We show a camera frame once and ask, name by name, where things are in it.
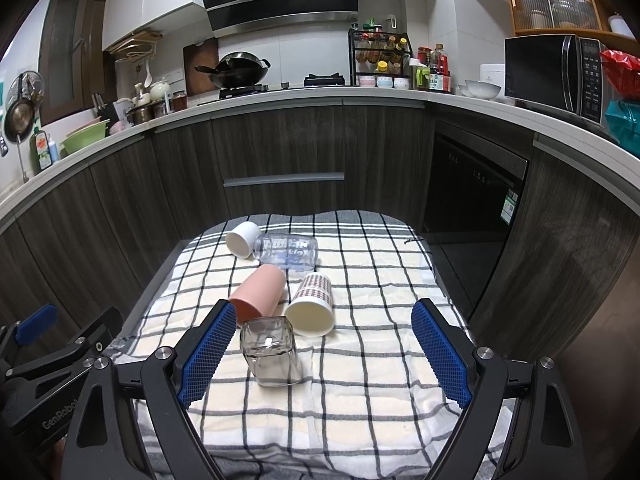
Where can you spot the black wok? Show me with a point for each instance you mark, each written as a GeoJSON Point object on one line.
{"type": "Point", "coordinates": [240, 72]}

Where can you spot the teal bag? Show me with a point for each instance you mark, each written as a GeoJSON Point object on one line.
{"type": "Point", "coordinates": [625, 120]}

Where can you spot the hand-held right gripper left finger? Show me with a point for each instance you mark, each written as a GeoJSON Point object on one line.
{"type": "Point", "coordinates": [210, 355]}

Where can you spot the green jug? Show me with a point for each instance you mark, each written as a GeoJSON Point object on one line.
{"type": "Point", "coordinates": [421, 79]}

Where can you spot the black microwave oven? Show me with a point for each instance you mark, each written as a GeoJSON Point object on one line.
{"type": "Point", "coordinates": [535, 70]}

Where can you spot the dark brown cutting board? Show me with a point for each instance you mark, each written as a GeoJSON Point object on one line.
{"type": "Point", "coordinates": [197, 60]}

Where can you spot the red plastic bag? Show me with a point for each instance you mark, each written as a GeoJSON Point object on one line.
{"type": "Point", "coordinates": [622, 72]}

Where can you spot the white plastic bottle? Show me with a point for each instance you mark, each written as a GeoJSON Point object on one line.
{"type": "Point", "coordinates": [621, 26]}

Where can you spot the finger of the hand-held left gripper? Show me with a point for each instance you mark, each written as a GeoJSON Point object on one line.
{"type": "Point", "coordinates": [35, 322]}
{"type": "Point", "coordinates": [90, 340]}

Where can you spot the checkered cloth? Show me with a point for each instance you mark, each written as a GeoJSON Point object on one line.
{"type": "Point", "coordinates": [360, 310]}

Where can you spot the brown jar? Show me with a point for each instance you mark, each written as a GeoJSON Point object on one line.
{"type": "Point", "coordinates": [180, 101]}

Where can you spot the square clear glass cup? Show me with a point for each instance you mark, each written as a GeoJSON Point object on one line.
{"type": "Point", "coordinates": [272, 360]}

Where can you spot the white ladle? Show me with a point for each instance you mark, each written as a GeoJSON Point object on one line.
{"type": "Point", "coordinates": [148, 77]}

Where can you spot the blue small bowl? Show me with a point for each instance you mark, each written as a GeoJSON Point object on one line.
{"type": "Point", "coordinates": [384, 82]}

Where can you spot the gas stove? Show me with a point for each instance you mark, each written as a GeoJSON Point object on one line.
{"type": "Point", "coordinates": [325, 80]}

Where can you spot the large white bowl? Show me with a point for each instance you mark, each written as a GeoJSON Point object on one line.
{"type": "Point", "coordinates": [483, 90]}

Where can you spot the green basin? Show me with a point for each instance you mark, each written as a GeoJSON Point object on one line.
{"type": "Point", "coordinates": [85, 140]}

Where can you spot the patterned paper cup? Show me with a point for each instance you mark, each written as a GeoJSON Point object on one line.
{"type": "Point", "coordinates": [307, 315]}

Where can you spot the red lidded jar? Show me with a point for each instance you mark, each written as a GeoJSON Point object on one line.
{"type": "Point", "coordinates": [424, 56]}

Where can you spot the knife block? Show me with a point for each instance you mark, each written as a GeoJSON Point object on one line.
{"type": "Point", "coordinates": [102, 107]}

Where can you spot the brown door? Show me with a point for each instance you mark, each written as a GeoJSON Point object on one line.
{"type": "Point", "coordinates": [70, 60]}

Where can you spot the wooden glass door cabinet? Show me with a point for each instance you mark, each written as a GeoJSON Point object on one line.
{"type": "Point", "coordinates": [550, 0]}

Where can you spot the row of seasoning bottles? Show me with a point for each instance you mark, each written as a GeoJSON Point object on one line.
{"type": "Point", "coordinates": [382, 52]}

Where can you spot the black spice rack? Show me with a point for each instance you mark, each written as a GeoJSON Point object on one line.
{"type": "Point", "coordinates": [352, 60]}

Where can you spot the clear printed glass cup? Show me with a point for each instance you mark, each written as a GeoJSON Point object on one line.
{"type": "Point", "coordinates": [285, 251]}

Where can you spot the small white bowl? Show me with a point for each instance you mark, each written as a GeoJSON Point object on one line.
{"type": "Point", "coordinates": [462, 91]}

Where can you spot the blue bottle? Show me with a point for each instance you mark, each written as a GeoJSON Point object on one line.
{"type": "Point", "coordinates": [53, 150]}

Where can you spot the green dish soap bottle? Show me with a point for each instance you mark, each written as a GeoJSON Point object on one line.
{"type": "Point", "coordinates": [41, 152]}

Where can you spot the white rice cooker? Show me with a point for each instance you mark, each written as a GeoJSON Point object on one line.
{"type": "Point", "coordinates": [492, 72]}

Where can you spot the hanging frying pan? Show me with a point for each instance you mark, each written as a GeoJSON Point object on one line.
{"type": "Point", "coordinates": [19, 115]}

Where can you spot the steel pot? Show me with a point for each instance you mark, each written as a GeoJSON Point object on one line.
{"type": "Point", "coordinates": [147, 114]}

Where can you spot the white teapot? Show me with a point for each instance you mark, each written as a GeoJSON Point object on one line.
{"type": "Point", "coordinates": [161, 90]}

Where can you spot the pink cup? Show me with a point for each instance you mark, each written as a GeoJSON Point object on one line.
{"type": "Point", "coordinates": [260, 290]}

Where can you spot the built-in dishwasher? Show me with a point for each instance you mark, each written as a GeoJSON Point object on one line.
{"type": "Point", "coordinates": [465, 200]}

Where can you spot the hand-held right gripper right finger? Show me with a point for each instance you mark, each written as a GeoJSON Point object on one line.
{"type": "Point", "coordinates": [442, 355]}

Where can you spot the pink small bowl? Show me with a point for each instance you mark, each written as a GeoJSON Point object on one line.
{"type": "Point", "coordinates": [366, 81]}

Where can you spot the white cup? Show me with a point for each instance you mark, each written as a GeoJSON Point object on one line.
{"type": "Point", "coordinates": [240, 240]}

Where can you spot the stack of wooden boards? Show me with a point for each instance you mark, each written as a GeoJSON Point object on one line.
{"type": "Point", "coordinates": [135, 42]}

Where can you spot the dark sauce bottle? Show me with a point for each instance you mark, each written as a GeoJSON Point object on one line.
{"type": "Point", "coordinates": [439, 72]}

